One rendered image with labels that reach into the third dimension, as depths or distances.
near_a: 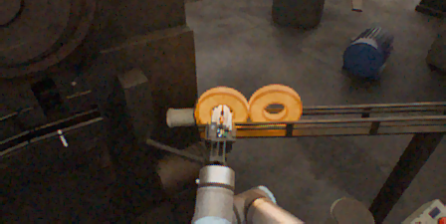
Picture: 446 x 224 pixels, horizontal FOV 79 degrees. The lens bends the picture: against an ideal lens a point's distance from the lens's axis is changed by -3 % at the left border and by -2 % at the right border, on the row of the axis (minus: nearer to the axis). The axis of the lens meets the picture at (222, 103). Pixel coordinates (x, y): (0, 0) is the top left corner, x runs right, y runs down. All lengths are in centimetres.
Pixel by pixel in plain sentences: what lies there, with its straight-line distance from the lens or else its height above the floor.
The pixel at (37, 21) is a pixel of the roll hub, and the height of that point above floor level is 105.
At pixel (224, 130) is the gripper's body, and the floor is 74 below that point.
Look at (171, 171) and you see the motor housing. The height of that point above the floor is 52.
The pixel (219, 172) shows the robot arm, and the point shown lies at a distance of 69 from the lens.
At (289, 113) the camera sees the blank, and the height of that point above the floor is 72.
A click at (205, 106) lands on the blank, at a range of 83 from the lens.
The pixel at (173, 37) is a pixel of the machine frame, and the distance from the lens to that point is 94.
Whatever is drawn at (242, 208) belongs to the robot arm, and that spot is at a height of 57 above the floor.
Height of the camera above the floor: 125
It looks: 39 degrees down
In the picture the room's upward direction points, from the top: straight up
